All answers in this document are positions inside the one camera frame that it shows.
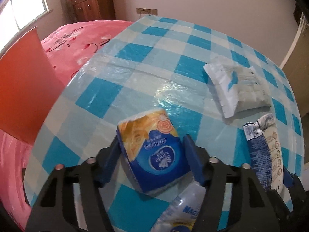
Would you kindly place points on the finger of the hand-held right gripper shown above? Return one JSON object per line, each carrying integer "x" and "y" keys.
{"x": 288, "y": 177}
{"x": 280, "y": 203}

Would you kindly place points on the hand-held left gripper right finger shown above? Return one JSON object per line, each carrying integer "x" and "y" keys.
{"x": 195, "y": 164}

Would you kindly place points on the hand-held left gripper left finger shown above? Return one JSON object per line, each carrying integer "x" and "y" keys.
{"x": 108, "y": 166}

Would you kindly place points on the blue and white packet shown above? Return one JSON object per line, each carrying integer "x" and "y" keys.
{"x": 263, "y": 154}

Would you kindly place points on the yellow blue tissue pack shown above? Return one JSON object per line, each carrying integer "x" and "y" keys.
{"x": 154, "y": 154}

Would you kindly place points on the clear bag with blue print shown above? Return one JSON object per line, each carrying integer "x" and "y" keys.
{"x": 183, "y": 207}

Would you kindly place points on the white plastic packet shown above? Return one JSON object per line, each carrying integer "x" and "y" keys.
{"x": 239, "y": 89}

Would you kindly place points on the blue checked tablecloth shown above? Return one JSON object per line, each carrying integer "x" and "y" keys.
{"x": 135, "y": 82}

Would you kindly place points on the wooden door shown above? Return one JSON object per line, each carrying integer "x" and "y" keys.
{"x": 300, "y": 82}

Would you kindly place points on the orange red board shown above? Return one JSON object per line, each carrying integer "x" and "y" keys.
{"x": 24, "y": 87}

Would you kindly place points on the pink bed sheet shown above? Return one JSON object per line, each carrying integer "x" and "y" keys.
{"x": 72, "y": 43}

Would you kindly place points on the wooden cabinet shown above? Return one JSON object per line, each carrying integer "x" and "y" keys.
{"x": 94, "y": 7}

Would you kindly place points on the window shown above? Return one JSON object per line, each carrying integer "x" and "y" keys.
{"x": 24, "y": 4}

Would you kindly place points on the white door frame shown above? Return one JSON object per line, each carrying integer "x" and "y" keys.
{"x": 293, "y": 43}

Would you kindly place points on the wall socket strip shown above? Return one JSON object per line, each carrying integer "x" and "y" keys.
{"x": 146, "y": 11}

